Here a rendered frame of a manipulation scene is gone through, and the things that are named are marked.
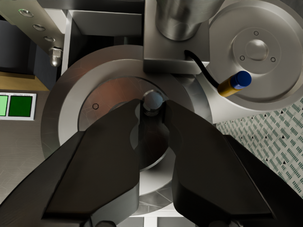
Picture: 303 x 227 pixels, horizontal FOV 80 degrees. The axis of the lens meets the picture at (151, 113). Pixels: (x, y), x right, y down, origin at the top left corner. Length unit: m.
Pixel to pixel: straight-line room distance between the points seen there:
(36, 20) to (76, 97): 0.33
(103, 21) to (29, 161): 0.44
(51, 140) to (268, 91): 0.20
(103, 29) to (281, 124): 0.23
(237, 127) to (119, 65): 0.25
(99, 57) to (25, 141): 0.42
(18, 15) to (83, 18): 0.28
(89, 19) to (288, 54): 0.20
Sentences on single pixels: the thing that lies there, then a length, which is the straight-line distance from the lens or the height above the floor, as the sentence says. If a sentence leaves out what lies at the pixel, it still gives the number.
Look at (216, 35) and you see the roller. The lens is 0.20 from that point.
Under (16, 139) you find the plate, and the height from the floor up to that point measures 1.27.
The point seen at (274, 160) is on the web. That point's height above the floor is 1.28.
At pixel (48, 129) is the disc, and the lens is 0.17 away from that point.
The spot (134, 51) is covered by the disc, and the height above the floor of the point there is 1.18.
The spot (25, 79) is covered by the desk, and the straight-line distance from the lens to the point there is 1.63.
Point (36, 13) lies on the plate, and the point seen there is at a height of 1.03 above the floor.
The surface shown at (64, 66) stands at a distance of 0.19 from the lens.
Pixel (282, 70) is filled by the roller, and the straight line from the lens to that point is 0.22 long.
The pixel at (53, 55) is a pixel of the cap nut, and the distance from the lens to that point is 0.56.
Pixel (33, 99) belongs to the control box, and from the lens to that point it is 0.56.
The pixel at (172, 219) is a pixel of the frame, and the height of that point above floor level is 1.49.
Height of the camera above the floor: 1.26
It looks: 8 degrees down
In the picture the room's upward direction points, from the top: 179 degrees counter-clockwise
